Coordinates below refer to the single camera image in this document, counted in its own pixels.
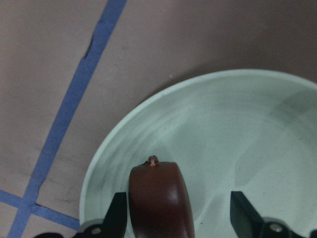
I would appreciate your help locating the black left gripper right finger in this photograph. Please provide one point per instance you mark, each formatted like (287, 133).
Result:
(245, 220)

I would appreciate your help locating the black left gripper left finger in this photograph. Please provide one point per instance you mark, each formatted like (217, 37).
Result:
(115, 221)

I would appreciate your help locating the light green plate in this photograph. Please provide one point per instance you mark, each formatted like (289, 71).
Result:
(249, 130)

